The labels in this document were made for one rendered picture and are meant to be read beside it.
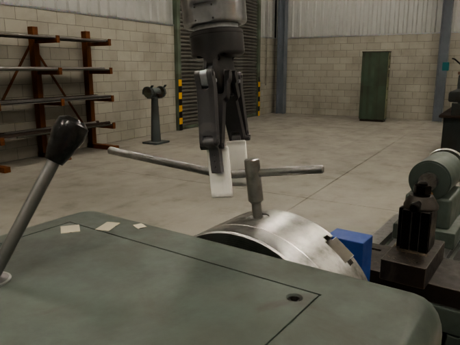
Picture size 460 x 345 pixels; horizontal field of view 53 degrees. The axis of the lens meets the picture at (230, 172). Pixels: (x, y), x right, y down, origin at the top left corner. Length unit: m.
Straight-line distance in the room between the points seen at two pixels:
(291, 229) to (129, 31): 9.54
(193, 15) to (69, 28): 8.38
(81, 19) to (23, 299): 8.85
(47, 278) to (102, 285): 0.06
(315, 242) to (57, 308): 0.35
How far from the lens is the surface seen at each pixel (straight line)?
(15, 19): 8.36
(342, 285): 0.45
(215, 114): 0.60
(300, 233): 0.65
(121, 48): 9.89
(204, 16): 0.64
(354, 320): 0.39
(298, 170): 0.65
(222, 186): 0.64
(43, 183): 0.47
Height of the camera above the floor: 1.45
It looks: 13 degrees down
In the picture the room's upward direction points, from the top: straight up
